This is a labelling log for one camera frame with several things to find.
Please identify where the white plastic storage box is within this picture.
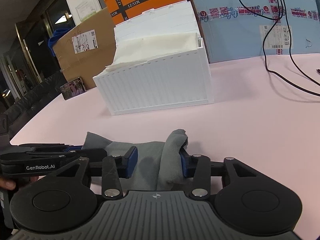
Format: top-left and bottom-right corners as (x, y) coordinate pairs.
(94, 1), (214, 115)

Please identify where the operator left hand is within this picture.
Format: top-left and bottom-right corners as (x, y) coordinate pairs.
(0, 176), (39, 190)

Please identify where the large light blue carton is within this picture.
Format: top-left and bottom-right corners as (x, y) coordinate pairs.
(192, 0), (319, 63)

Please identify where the brown cardboard box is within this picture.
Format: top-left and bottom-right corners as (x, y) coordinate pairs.
(53, 8), (116, 89)

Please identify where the black charging cable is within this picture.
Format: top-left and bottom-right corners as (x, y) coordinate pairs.
(233, 0), (320, 96)

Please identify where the small photo card pack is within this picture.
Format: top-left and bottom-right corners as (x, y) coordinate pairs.
(60, 77), (86, 100)

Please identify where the grey cloth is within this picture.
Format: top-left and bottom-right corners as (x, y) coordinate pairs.
(82, 129), (188, 191)

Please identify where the white tissue paper sheet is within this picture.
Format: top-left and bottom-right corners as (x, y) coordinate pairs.
(105, 33), (198, 73)

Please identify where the wall notice poster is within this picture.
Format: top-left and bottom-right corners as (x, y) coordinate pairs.
(75, 0), (97, 22)

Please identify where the blue cloth behind box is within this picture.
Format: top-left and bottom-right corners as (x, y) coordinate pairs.
(48, 28), (71, 57)

